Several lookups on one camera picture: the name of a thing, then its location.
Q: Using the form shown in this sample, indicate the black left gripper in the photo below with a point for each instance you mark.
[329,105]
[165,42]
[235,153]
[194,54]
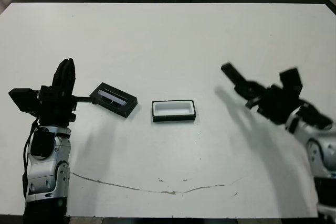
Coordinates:
[55,111]

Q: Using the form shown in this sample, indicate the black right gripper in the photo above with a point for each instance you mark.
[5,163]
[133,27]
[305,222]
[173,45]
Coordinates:
[275,106]

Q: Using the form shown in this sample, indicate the glossy black box lid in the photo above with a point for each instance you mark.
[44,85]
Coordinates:
[115,103]

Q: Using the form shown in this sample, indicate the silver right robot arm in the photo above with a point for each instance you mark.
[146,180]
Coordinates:
[320,150]

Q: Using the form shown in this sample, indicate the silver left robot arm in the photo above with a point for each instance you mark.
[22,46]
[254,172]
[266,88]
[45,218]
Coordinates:
[47,161]

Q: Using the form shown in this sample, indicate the black box base white insert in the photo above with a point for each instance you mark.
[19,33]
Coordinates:
[173,119]

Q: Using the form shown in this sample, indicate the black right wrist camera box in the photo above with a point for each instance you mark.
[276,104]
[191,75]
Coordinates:
[291,82]

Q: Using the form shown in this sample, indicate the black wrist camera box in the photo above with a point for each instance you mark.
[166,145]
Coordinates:
[291,82]
[23,99]

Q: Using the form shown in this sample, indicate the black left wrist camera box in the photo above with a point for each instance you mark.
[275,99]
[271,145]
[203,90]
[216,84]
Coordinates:
[23,99]

